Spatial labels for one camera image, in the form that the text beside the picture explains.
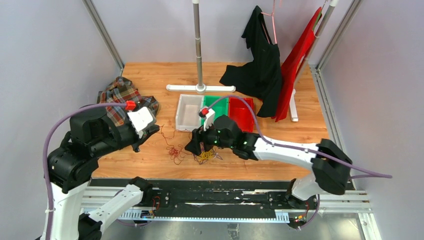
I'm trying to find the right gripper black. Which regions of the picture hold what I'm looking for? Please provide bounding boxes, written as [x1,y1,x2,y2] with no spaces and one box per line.
[185,119,234,157]

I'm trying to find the red cable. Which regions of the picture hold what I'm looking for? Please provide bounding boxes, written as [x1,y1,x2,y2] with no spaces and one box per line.
[156,124,196,166]

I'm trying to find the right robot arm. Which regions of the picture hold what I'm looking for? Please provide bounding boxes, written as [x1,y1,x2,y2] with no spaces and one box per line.
[184,115,352,209]

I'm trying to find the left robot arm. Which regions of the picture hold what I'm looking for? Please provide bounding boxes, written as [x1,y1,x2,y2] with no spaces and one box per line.
[41,103,160,240]

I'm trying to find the white plastic bin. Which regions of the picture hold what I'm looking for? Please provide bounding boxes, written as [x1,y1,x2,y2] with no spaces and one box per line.
[175,94,204,131]

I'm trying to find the green plastic bin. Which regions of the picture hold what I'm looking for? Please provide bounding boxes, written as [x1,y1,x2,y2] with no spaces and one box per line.
[201,95,229,121]

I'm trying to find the plaid flannel shirt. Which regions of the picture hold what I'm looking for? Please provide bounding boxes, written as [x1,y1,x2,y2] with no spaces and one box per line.
[96,76,160,127]

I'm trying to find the red plastic bin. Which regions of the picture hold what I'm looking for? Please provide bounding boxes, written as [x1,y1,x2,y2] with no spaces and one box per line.
[228,97,255,133]

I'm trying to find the metal clothes rack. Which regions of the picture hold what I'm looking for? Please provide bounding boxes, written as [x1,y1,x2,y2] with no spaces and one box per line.
[165,0,339,123]

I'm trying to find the black t-shirt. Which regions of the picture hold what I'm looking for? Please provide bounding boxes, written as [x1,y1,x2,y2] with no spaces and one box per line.
[219,5,283,118]

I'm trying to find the red t-shirt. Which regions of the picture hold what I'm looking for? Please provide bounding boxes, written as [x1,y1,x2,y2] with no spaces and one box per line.
[273,7,323,122]

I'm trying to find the yellow cable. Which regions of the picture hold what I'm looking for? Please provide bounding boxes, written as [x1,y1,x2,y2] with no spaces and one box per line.
[197,149,216,164]

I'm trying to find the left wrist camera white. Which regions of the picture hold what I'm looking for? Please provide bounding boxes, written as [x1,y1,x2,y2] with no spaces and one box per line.
[127,107,157,130]

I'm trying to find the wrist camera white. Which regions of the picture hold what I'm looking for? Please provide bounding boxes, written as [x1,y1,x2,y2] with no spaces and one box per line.
[198,107,215,131]
[127,107,157,130]

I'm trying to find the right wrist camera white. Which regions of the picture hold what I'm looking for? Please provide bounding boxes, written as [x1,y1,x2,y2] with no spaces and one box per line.
[198,107,215,131]

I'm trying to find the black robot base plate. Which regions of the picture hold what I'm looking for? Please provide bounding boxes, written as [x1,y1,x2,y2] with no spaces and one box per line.
[89,178,320,220]

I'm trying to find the aluminium frame rail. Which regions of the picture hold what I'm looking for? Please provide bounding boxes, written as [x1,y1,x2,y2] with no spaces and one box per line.
[82,0,125,73]

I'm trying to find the pink wire hanger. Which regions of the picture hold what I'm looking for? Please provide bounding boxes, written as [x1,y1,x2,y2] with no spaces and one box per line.
[261,0,278,44]

